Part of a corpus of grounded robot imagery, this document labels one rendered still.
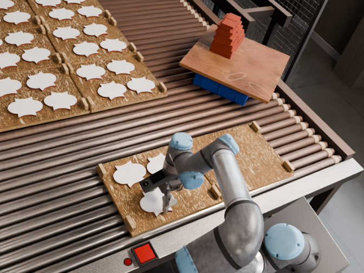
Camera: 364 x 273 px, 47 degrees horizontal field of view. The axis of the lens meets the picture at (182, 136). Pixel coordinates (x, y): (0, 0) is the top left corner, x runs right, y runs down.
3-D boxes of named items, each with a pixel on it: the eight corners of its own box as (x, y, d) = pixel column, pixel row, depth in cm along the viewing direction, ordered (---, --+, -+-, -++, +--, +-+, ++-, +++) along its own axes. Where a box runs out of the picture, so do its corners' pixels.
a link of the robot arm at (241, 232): (264, 225, 93) (222, 123, 135) (223, 249, 95) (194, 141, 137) (288, 254, 98) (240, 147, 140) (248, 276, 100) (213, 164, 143)
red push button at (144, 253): (155, 258, 149) (156, 257, 148) (140, 265, 146) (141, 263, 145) (148, 245, 152) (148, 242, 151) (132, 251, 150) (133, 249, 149)
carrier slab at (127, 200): (221, 203, 172) (222, 200, 171) (131, 237, 153) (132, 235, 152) (180, 144, 191) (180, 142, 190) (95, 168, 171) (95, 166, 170)
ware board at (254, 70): (288, 58, 244) (290, 56, 243) (267, 104, 209) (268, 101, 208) (212, 26, 252) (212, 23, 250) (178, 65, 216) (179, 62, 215)
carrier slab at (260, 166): (293, 176, 192) (294, 174, 191) (221, 201, 173) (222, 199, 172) (251, 124, 211) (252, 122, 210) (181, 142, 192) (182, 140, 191)
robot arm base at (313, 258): (329, 262, 145) (323, 257, 137) (291, 281, 148) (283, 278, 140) (307, 224, 153) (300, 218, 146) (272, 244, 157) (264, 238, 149)
